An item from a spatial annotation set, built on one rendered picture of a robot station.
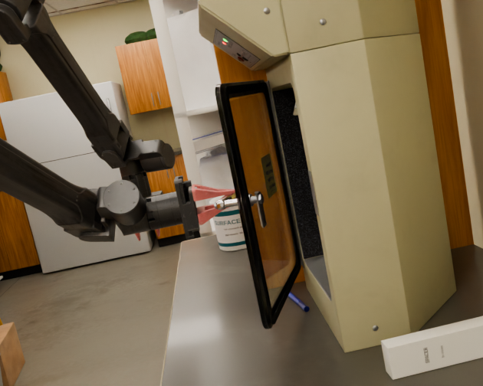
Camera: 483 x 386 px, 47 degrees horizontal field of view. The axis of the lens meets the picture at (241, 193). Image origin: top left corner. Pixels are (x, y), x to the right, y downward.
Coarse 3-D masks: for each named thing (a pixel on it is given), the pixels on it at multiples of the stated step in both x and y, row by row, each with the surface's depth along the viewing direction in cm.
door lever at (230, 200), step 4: (224, 196) 94; (228, 196) 93; (232, 196) 95; (220, 200) 91; (224, 200) 91; (228, 200) 90; (232, 200) 90; (236, 200) 90; (216, 204) 91; (220, 204) 90; (224, 204) 90; (228, 204) 90; (232, 204) 90; (236, 204) 90; (216, 208) 91; (220, 208) 91; (224, 208) 90
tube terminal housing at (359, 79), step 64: (320, 0) 79; (384, 0) 86; (320, 64) 81; (384, 64) 85; (320, 128) 82; (384, 128) 84; (320, 192) 84; (384, 192) 84; (384, 256) 86; (448, 256) 100; (384, 320) 87
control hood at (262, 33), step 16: (208, 0) 78; (224, 0) 78; (240, 0) 78; (256, 0) 79; (272, 0) 79; (208, 16) 82; (224, 16) 79; (240, 16) 79; (256, 16) 79; (272, 16) 79; (208, 32) 99; (224, 32) 87; (240, 32) 79; (256, 32) 79; (272, 32) 79; (256, 48) 82; (272, 48) 80; (288, 48) 80; (256, 64) 99
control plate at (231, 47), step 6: (216, 30) 89; (216, 36) 96; (222, 36) 91; (216, 42) 103; (228, 42) 93; (234, 42) 90; (222, 48) 106; (228, 48) 101; (234, 48) 96; (240, 48) 92; (234, 54) 104; (246, 54) 94; (252, 54) 90; (252, 60) 95; (258, 60) 91
